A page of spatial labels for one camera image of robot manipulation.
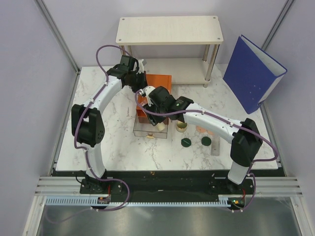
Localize orange drawer box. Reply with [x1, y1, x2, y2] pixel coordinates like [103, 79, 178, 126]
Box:
[136, 74, 172, 116]

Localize cream lotion bottle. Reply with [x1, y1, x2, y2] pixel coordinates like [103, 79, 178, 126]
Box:
[156, 122, 167, 132]

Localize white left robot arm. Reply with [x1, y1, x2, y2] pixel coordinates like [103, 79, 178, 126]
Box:
[71, 55, 147, 193]

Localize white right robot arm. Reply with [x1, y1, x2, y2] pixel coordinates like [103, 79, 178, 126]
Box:
[139, 86, 262, 194]

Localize gold round jar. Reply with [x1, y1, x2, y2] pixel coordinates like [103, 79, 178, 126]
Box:
[176, 121, 188, 133]

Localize dark green lid left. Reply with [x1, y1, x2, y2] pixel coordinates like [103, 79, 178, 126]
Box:
[181, 138, 191, 148]

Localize dark green lid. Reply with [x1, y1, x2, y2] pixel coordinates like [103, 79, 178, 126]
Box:
[201, 137, 212, 147]
[181, 138, 191, 148]

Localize pink powder puff left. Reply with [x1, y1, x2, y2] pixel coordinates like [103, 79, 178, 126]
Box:
[196, 126, 207, 133]

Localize dark green lid right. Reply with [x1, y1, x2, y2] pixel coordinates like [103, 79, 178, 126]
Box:
[201, 137, 212, 147]

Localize white two-tier shelf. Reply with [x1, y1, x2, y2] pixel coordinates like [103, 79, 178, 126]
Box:
[116, 16, 223, 88]

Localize clear grey tube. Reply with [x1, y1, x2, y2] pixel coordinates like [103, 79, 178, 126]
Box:
[211, 136, 220, 156]

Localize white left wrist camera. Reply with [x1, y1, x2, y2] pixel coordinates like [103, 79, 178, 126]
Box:
[136, 59, 147, 73]

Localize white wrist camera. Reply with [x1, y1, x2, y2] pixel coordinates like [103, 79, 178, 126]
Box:
[136, 59, 147, 73]
[139, 86, 155, 104]

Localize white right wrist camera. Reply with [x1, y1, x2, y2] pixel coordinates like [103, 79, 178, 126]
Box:
[139, 86, 155, 104]

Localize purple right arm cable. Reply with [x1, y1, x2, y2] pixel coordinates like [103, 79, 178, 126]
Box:
[135, 89, 279, 213]

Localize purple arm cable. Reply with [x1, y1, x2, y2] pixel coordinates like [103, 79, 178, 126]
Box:
[45, 44, 135, 224]
[135, 89, 279, 213]

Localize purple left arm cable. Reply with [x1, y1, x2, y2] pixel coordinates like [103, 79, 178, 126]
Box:
[45, 44, 135, 224]

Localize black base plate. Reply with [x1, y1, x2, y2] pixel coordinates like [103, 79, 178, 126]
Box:
[80, 170, 254, 201]

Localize blue ring binder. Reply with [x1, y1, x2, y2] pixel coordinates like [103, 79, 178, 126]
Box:
[223, 35, 287, 114]

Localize light blue cable duct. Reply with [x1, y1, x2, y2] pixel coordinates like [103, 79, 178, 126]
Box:
[45, 196, 245, 207]

